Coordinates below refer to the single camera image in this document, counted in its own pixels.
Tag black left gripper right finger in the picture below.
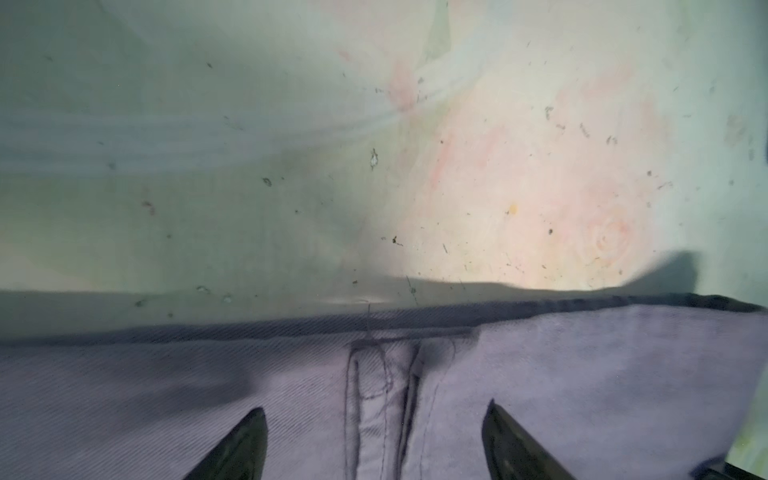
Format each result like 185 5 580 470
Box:
481 400 575 480

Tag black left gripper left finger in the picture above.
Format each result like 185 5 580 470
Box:
184 407 268 480

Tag purple trousers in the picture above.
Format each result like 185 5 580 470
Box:
1 295 767 479

